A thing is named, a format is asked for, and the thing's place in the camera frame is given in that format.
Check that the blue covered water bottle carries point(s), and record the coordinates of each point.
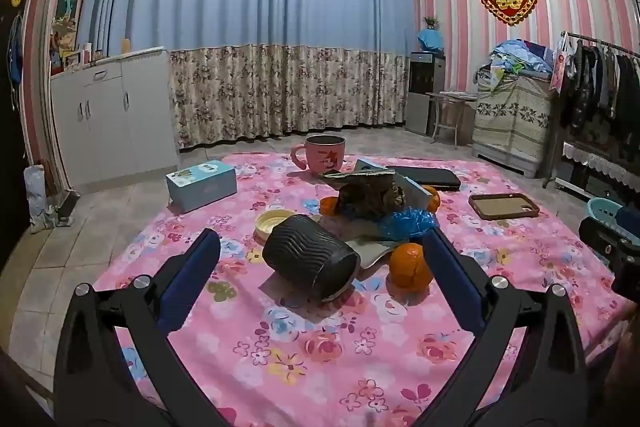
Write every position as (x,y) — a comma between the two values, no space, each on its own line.
(431,41)

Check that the small potted plant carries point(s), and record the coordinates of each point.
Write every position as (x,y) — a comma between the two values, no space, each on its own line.
(431,22)

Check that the brown paper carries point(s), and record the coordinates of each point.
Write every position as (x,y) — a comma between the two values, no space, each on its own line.
(367,202)

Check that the blue floral curtain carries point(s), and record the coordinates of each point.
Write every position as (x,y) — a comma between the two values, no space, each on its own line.
(250,7)

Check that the pink hanging bag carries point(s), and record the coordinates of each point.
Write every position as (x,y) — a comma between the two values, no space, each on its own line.
(560,69)

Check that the grey water dispenser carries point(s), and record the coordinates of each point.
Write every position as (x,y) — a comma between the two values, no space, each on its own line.
(425,97)

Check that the pile of clothes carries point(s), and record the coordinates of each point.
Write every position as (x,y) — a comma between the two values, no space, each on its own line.
(520,54)

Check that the large orange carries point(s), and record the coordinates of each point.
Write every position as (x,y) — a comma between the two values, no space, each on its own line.
(407,267)

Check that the black flat case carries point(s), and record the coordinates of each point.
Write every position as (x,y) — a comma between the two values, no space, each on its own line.
(435,178)

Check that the blue plastic bag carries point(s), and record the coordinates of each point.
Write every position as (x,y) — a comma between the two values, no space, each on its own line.
(405,222)

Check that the pink mug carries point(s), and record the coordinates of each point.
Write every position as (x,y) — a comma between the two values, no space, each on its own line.
(325,159)

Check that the white cabinet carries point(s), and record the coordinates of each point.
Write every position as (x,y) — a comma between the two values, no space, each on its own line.
(115,122)

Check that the cabinet under patterned cloth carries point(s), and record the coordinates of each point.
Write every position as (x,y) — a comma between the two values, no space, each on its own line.
(510,122)

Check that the silver bag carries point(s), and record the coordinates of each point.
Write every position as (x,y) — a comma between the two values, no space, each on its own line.
(40,197)

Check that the small glass table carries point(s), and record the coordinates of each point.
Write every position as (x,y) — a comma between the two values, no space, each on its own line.
(452,96)

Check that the white lace cloth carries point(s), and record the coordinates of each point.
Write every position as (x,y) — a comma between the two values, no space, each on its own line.
(600,162)

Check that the blue hanging bag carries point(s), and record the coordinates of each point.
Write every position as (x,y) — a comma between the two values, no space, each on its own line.
(15,52)

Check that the pink floral tablecloth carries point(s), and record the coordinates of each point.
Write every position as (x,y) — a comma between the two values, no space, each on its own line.
(300,357)

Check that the yellow round lid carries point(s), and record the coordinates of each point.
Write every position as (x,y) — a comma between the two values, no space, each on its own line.
(272,222)

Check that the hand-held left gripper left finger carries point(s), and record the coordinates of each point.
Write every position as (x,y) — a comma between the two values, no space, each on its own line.
(192,277)

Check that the blue tissue box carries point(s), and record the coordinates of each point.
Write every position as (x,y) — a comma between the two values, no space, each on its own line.
(200,192)

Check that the white bottle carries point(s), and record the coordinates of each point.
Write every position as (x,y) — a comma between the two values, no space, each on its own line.
(88,53)

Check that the grey paper sheet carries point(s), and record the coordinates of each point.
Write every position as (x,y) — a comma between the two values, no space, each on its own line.
(375,252)

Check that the brown phone case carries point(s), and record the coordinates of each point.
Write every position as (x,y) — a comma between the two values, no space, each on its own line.
(500,207)

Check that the metal clothes rack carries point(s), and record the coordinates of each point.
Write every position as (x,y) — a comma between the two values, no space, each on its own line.
(580,37)

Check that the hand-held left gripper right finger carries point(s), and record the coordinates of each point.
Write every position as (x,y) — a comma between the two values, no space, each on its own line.
(452,287)

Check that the black door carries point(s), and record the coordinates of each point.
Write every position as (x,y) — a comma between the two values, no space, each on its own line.
(15,117)

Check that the row of hanging clothes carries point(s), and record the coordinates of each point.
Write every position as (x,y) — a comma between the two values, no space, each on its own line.
(600,82)

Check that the small orange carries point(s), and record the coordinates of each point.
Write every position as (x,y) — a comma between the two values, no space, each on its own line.
(434,201)
(328,207)

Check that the black ribbed paper cup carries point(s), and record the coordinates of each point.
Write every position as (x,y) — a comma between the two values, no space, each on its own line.
(305,252)

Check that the low dark cabinet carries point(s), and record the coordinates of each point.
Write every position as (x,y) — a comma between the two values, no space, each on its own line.
(595,179)

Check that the light blue plastic basket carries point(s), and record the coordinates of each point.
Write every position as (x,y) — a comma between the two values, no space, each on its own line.
(600,209)

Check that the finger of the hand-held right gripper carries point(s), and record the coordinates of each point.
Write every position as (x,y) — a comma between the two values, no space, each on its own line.
(629,222)
(600,237)

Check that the orange bottle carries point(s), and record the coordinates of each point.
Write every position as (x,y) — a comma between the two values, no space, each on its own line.
(126,46)

